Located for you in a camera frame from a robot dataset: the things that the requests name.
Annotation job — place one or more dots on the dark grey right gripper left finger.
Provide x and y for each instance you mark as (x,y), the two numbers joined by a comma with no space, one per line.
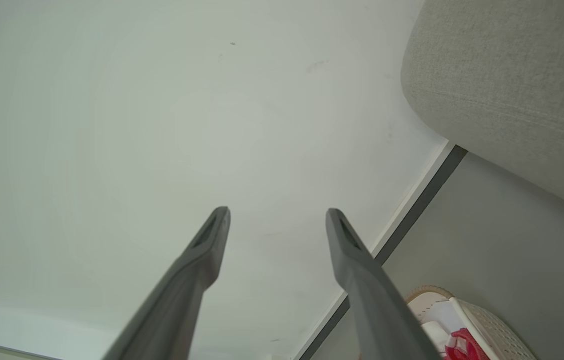
(181,300)

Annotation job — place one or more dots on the white cloth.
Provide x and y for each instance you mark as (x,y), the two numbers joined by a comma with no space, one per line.
(442,317)

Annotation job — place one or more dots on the white perforated laundry basket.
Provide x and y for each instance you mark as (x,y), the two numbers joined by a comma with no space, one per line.
(494,325)

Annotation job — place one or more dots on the red jersey with white trim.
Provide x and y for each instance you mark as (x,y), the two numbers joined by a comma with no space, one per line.
(464,347)

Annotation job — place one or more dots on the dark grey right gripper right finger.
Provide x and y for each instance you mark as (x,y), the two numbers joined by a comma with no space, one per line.
(372,300)

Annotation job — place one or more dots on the white and dark baseboard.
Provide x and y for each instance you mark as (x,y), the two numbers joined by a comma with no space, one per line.
(412,216)

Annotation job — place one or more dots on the grey fabric sofa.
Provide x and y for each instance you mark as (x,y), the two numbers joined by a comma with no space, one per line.
(512,80)

